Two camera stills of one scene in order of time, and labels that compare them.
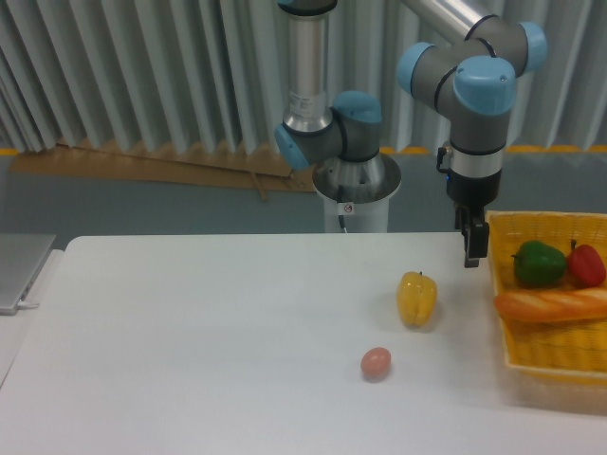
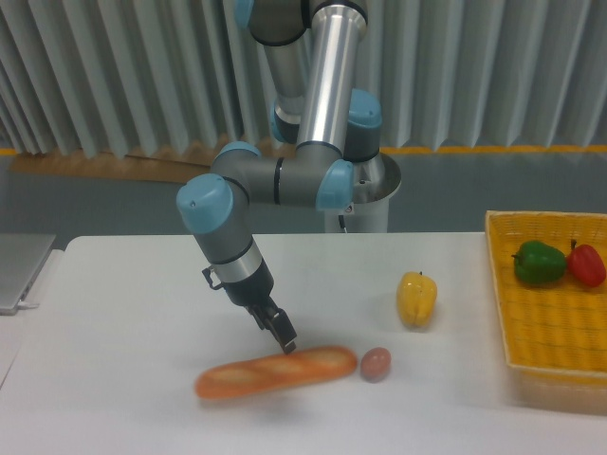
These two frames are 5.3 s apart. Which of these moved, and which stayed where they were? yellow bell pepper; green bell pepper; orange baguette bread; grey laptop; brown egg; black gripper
Moved: orange baguette bread; black gripper
Stayed: grey laptop; brown egg; yellow bell pepper; green bell pepper
